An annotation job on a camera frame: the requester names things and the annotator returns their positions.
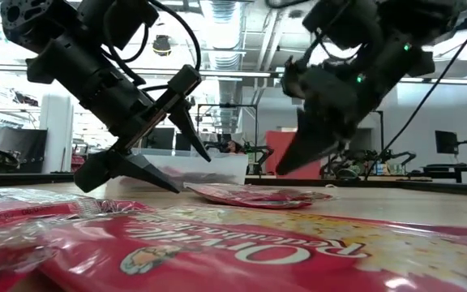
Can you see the black monitor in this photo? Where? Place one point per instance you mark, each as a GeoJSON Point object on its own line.
{"type": "Point", "coordinates": [160, 138]}

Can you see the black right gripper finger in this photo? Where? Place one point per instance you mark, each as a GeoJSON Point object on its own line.
{"type": "Point", "coordinates": [337, 147]}
{"type": "Point", "coordinates": [306, 146]}

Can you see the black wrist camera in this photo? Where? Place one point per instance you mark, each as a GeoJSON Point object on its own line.
{"type": "Point", "coordinates": [128, 20]}
{"type": "Point", "coordinates": [339, 22]}

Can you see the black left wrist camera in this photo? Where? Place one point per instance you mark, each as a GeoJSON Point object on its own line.
{"type": "Point", "coordinates": [128, 20]}

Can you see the black desk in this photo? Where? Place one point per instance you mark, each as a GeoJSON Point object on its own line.
{"type": "Point", "coordinates": [452, 168]}

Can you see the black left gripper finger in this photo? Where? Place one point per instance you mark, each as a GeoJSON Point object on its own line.
{"type": "Point", "coordinates": [108, 166]}
{"type": "Point", "coordinates": [185, 117]}

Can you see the black monitor on arm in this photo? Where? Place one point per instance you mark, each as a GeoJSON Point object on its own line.
{"type": "Point", "coordinates": [446, 142]}

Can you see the clear plastic bin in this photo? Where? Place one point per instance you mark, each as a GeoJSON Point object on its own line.
{"type": "Point", "coordinates": [225, 166]}

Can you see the red panel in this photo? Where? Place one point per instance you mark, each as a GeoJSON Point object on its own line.
{"type": "Point", "coordinates": [276, 150]}

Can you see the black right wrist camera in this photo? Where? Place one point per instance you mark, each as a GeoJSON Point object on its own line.
{"type": "Point", "coordinates": [339, 22]}

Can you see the black covered table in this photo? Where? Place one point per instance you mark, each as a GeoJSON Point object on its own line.
{"type": "Point", "coordinates": [14, 150]}

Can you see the black ceiling spotlight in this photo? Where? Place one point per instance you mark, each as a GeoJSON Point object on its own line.
{"type": "Point", "coordinates": [161, 45]}

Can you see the black background robot arm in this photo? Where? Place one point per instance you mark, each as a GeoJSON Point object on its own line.
{"type": "Point", "coordinates": [258, 154]}
{"type": "Point", "coordinates": [395, 156]}

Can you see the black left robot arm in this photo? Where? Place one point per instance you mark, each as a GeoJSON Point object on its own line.
{"type": "Point", "coordinates": [26, 20]}

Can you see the black aluminium table frame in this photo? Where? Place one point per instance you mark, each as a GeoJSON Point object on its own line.
{"type": "Point", "coordinates": [420, 187]}

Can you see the red popcorn bag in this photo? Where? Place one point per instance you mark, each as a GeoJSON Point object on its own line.
{"type": "Point", "coordinates": [258, 196]}
{"type": "Point", "coordinates": [35, 213]}
{"type": "Point", "coordinates": [258, 259]}

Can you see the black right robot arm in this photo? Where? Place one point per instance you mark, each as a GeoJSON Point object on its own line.
{"type": "Point", "coordinates": [420, 24]}

